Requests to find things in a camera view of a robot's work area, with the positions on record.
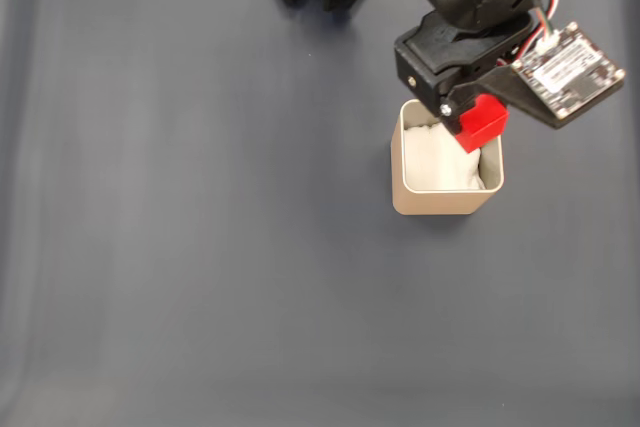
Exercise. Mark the red cube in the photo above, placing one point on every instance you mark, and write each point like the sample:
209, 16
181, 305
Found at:
485, 122

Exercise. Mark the beige square box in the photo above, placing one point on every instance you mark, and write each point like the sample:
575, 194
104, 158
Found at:
430, 202

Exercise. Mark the white crumpled cloth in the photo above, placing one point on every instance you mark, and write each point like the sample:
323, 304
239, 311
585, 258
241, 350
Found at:
435, 162

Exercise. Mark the camera circuit board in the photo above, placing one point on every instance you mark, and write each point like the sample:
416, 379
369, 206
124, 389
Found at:
570, 67

